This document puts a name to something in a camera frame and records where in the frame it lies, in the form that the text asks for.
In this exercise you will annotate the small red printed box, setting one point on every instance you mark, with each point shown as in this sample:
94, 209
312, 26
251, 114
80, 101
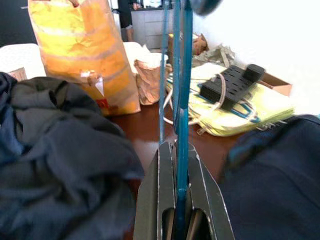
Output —
17, 75

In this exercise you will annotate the yellow paper bag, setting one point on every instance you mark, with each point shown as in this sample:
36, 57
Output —
80, 50

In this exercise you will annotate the black crumpled garment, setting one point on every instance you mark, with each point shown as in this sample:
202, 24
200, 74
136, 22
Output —
62, 140

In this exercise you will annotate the navy polo shirt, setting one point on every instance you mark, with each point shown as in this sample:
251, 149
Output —
275, 180

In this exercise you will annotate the blue plastic hanger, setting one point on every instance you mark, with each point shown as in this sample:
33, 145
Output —
182, 150

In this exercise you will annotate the grey crumpled paper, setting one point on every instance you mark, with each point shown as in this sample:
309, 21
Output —
220, 55

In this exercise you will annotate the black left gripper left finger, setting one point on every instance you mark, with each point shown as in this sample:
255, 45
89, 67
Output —
155, 200

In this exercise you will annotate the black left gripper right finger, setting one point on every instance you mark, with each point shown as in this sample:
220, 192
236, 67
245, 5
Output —
207, 205

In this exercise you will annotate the grey cabinet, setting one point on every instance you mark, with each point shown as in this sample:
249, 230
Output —
150, 27

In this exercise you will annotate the brown cardboard box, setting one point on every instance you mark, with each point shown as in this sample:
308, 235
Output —
277, 86

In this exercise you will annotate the person in black shirt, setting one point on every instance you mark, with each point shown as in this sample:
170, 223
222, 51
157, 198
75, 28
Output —
125, 12

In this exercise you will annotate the brown crumpled paper bag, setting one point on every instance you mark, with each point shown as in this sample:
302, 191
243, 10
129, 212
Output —
148, 80
200, 43

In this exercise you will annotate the black power strip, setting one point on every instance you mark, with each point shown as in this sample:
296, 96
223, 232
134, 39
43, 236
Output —
230, 87

